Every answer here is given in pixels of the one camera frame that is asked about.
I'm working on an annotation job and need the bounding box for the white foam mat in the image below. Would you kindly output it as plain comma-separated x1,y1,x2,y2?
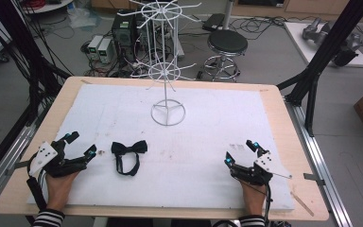
26,82,296,212

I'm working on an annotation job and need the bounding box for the metal table clamp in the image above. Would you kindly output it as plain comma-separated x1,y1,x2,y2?
5,160,30,177
302,172,326,186

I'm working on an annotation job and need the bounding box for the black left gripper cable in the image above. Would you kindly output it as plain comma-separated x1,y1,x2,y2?
26,159,49,212

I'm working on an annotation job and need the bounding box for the round white table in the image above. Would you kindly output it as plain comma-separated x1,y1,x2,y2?
21,0,76,15

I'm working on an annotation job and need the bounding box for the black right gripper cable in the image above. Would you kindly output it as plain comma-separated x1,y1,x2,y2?
262,183,274,227

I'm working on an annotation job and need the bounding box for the white floor board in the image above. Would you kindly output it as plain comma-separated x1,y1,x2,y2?
283,21,363,68

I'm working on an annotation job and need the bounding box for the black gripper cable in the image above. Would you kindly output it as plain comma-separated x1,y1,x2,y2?
262,183,274,227
26,159,49,212

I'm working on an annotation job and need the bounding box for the thin wooden stick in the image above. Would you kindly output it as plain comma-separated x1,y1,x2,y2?
290,191,316,218

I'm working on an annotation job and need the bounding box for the person's left hand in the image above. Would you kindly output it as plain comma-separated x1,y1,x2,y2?
44,170,80,213

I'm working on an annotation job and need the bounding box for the black flat box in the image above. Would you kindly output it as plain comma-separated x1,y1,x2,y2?
201,12,227,33

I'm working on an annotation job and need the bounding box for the tangle of floor cables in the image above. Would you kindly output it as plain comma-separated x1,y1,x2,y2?
228,14,320,42

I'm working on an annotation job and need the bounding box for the aluminium table rail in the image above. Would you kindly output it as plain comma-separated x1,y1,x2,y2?
0,103,46,216
284,96,354,227

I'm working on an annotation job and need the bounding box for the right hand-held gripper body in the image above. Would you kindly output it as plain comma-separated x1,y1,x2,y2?
230,147,293,187

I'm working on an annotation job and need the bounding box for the white bench power supply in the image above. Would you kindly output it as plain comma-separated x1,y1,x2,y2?
86,34,104,61
96,37,114,65

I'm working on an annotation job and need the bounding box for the black frame stand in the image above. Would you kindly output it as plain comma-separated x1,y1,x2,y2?
276,0,363,138
0,0,74,128

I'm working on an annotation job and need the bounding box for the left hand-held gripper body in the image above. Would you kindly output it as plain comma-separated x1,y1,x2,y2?
27,139,90,179

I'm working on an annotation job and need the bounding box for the person's right hand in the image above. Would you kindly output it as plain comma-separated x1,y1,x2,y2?
239,180,268,218

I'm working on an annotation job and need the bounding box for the silver metal pole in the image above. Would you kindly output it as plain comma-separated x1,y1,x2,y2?
221,0,236,31

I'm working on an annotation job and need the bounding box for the black computer tower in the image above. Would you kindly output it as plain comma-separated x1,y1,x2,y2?
111,10,139,63

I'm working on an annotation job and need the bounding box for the black round stool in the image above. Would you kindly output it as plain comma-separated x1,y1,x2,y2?
202,28,250,83

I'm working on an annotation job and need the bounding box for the clear plastic bag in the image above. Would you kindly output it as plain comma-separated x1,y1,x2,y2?
66,7,102,30

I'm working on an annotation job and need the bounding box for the white wire display rack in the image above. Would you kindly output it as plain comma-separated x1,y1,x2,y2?
116,0,203,128

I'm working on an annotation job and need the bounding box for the black bow tie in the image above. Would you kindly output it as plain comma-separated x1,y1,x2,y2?
111,139,149,177

